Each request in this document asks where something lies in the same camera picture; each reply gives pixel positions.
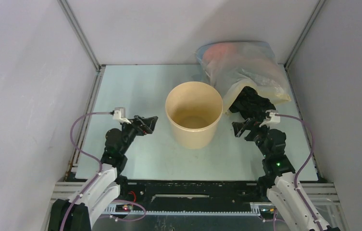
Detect aluminium frame post left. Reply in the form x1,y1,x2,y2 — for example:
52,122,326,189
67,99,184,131
57,0,101,72

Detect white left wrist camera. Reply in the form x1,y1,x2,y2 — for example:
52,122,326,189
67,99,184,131
111,107,132,124

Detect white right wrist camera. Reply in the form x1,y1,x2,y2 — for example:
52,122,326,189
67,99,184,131
259,110,281,127

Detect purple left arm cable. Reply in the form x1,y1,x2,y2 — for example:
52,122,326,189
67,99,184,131
59,111,147,231

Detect translucent bag of supplies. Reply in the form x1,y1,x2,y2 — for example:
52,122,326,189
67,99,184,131
195,41,291,111

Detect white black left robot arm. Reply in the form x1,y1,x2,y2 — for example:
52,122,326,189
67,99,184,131
48,110,158,231

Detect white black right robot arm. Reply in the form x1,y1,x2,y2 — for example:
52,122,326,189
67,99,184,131
232,118,340,231

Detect black plastic trash bag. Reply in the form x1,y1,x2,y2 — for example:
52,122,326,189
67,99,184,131
229,86,276,119

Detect aluminium frame post right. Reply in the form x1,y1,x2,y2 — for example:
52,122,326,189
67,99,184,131
284,0,326,70

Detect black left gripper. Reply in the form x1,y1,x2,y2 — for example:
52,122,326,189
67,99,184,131
119,115,157,155

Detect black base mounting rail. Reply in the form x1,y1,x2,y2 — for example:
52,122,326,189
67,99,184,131
118,180,268,213

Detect beige round trash bin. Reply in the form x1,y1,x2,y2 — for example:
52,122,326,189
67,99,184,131
165,81,223,149

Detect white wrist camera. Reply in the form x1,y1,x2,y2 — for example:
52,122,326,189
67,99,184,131
259,110,281,127
111,107,132,124

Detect aluminium frame post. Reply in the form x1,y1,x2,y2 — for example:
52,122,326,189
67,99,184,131
57,0,101,72
284,0,326,70

